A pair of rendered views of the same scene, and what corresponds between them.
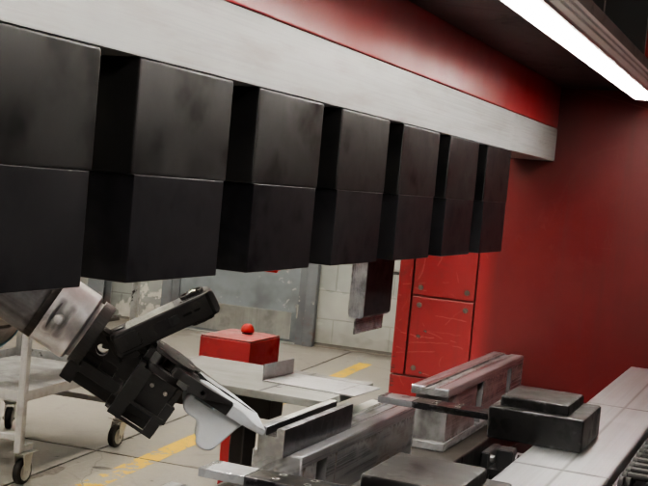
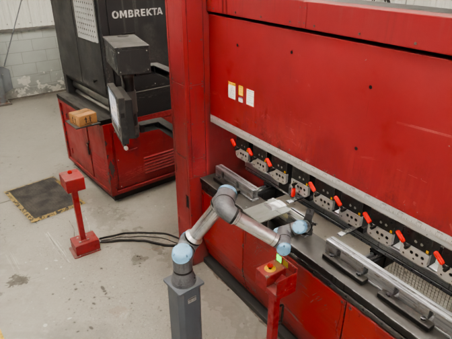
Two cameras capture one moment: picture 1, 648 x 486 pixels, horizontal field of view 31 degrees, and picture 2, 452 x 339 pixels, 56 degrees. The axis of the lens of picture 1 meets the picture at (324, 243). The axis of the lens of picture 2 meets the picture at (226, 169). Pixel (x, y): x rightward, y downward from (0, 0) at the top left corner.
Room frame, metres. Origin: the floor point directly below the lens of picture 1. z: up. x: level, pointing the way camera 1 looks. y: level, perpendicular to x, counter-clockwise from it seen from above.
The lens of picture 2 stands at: (0.43, 2.23, 2.52)
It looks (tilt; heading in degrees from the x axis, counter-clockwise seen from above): 27 degrees down; 303
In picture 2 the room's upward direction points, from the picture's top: straight up
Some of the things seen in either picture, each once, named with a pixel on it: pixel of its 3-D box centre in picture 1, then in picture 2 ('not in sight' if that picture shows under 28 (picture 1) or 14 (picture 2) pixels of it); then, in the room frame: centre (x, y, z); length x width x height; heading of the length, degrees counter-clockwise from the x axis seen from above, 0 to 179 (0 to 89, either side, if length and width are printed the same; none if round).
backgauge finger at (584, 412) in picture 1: (483, 406); (301, 196); (1.40, -0.21, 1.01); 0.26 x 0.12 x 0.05; 68
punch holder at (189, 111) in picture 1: (136, 170); (355, 208); (0.94, 0.15, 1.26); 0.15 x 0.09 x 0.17; 158
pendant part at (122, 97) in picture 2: not in sight; (122, 111); (2.84, 0.03, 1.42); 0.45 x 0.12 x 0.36; 147
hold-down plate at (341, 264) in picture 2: not in sight; (344, 267); (0.93, 0.22, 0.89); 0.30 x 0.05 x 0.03; 158
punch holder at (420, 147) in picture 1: (385, 191); (283, 168); (1.49, -0.07, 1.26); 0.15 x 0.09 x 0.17; 158
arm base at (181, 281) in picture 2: not in sight; (183, 274); (1.73, 0.72, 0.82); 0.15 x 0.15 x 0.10
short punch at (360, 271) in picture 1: (371, 293); (284, 187); (1.47, -0.07, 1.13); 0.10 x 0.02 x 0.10; 158
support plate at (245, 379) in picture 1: (256, 380); (266, 210); (1.52, 0.07, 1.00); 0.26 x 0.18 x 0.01; 68
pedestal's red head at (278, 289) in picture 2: not in sight; (276, 276); (1.30, 0.35, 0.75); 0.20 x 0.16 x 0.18; 158
